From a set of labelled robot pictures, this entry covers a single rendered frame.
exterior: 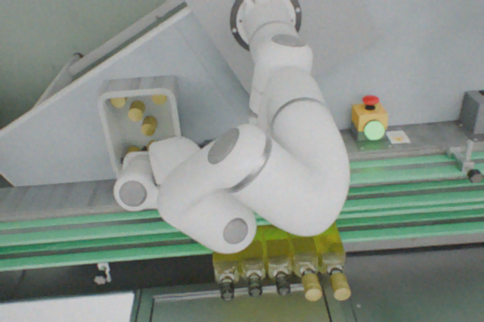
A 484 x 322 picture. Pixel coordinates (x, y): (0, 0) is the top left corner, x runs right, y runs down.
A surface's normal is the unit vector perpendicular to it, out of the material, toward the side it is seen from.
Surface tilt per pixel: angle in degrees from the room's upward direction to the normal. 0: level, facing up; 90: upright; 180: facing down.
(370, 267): 89
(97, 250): 90
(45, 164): 0
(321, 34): 3
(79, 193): 90
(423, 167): 90
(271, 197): 3
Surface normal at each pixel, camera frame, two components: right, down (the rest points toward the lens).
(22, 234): -0.07, -0.85
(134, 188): 0.06, 0.25
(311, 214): 0.33, 0.30
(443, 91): 0.04, 0.52
